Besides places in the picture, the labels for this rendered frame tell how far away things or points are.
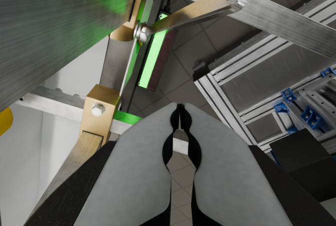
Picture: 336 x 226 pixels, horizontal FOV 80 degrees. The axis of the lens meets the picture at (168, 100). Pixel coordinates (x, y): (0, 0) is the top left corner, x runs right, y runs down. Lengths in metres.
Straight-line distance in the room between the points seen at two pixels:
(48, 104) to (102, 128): 0.10
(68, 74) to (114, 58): 0.19
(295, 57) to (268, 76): 0.13
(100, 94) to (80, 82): 0.25
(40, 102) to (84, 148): 0.11
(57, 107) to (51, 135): 0.37
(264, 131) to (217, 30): 0.61
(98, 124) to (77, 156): 0.06
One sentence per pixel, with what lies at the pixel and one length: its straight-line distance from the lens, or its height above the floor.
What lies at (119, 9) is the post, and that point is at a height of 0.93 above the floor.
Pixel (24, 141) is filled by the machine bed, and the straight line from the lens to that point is 0.69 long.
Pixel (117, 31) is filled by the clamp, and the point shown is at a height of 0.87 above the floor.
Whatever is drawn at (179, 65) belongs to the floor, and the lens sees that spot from 1.18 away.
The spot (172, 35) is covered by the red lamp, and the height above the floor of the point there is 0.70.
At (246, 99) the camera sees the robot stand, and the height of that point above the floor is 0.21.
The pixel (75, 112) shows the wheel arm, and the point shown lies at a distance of 0.39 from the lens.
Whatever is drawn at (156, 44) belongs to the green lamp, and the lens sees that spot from 0.42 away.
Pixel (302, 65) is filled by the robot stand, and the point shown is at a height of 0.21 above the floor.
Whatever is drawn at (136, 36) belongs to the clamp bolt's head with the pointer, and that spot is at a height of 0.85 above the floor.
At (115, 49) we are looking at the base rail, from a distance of 0.44.
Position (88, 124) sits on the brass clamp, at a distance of 0.38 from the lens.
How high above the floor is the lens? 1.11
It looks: 60 degrees down
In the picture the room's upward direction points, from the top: 175 degrees counter-clockwise
